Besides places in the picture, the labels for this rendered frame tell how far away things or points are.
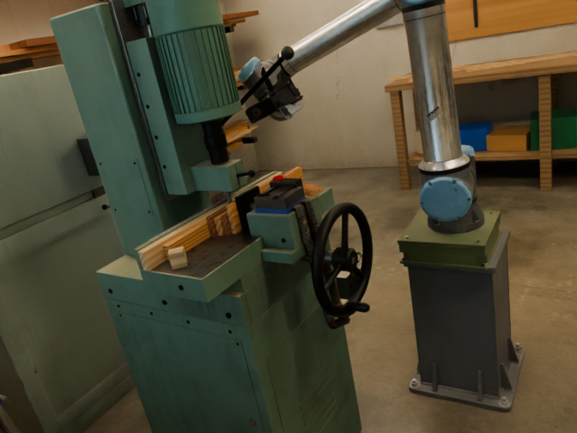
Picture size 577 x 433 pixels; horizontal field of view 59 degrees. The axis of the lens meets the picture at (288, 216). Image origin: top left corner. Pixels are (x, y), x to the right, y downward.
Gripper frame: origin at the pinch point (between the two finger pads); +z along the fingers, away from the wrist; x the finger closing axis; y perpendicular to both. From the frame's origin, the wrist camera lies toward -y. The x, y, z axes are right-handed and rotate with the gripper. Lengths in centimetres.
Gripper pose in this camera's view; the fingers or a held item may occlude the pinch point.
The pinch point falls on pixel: (274, 93)
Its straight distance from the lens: 138.6
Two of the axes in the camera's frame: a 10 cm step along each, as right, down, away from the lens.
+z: 0.1, 0.7, -10.0
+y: 8.6, -5.1, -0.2
